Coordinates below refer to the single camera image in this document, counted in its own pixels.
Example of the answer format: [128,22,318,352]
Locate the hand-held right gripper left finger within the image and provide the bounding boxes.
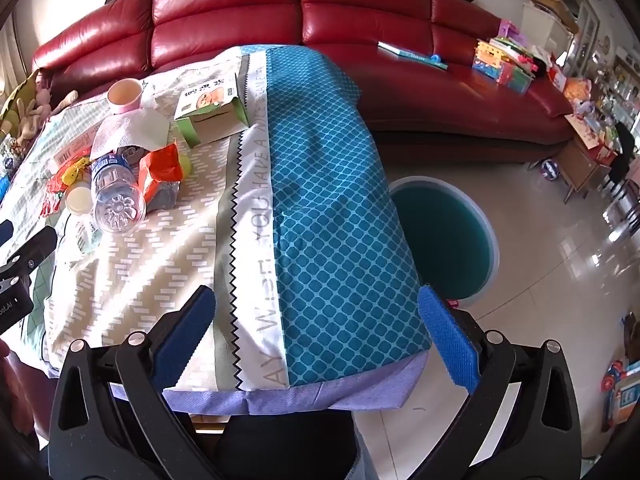
[47,285,217,461]

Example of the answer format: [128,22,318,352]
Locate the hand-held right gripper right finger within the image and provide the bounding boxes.
[417,284,583,461]

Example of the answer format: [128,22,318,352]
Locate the small white cup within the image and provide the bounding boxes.
[65,186,96,217]

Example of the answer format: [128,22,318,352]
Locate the teal trash bin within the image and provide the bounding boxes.
[387,176,501,308]

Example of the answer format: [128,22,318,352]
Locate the orange red snack wrapper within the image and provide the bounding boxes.
[137,142,186,211]

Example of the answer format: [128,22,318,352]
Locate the white tissue paper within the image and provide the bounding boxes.
[90,107,171,158]

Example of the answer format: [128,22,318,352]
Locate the small red wrapper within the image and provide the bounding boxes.
[40,187,68,218]

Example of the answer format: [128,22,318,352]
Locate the yellow snack wrapper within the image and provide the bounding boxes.
[50,155,93,196]

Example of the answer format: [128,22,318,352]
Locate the clear plastic bottle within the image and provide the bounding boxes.
[90,152,147,234]

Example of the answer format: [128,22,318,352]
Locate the beige stuffed toy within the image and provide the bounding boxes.
[10,87,81,146]

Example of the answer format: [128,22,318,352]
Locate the green cushion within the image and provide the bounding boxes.
[0,70,38,131]

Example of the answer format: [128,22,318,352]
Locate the colourful floor boxes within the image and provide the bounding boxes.
[600,312,640,431]

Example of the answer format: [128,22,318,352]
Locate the pink paper cup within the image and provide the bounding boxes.
[107,79,143,113]

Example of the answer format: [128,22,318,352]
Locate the patterned teal beige tablecloth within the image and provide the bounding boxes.
[0,45,433,416]

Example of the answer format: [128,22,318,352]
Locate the wooden side table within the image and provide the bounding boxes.
[555,115,618,206]

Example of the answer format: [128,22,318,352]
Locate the green cardboard box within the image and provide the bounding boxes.
[174,72,251,148]

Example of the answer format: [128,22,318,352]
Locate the black chair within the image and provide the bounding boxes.
[607,122,638,186]

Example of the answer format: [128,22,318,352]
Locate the orange bag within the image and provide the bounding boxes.
[562,77,593,111]

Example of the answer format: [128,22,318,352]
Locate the colourful toy box stack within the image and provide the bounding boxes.
[472,20,551,96]

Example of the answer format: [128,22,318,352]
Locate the thin teal book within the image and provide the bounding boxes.
[377,41,449,71]

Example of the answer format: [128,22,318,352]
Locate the red leather sofa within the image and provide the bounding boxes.
[32,0,576,161]

